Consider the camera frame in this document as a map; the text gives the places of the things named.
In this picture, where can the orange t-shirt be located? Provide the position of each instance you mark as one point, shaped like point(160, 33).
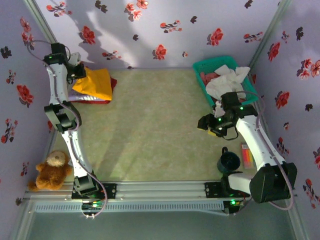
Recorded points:
point(97, 85)

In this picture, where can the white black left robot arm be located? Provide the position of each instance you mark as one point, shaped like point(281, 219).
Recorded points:
point(57, 82)

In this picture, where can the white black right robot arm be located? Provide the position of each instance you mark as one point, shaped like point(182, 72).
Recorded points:
point(260, 147)

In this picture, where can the dark blue mug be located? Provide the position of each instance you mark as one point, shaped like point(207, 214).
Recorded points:
point(228, 161)

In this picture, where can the dark red folded t-shirt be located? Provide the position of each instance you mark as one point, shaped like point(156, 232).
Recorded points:
point(114, 83)

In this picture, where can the pack of coloured markers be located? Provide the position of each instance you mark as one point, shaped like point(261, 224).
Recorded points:
point(246, 156)

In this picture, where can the teal plastic basket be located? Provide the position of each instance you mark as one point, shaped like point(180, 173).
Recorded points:
point(212, 61)

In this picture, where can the pale green table mat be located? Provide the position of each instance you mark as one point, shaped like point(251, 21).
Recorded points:
point(150, 165)

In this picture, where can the brown teddy bear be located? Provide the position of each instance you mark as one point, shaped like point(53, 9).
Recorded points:
point(52, 175)

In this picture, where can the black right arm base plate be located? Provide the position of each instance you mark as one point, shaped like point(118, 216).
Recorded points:
point(211, 190)

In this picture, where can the aluminium corner post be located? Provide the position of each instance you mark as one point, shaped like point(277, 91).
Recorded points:
point(273, 25)
point(40, 20)

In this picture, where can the long aluminium mounting rail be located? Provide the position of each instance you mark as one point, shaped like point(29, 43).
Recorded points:
point(162, 190)

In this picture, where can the thin aluminium wall rail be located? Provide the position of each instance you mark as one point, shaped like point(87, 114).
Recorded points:
point(162, 68)

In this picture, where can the aluminium frame leg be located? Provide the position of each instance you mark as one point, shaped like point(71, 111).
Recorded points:
point(23, 220)
point(298, 220)

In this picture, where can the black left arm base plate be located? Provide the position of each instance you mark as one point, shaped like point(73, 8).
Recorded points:
point(110, 191)

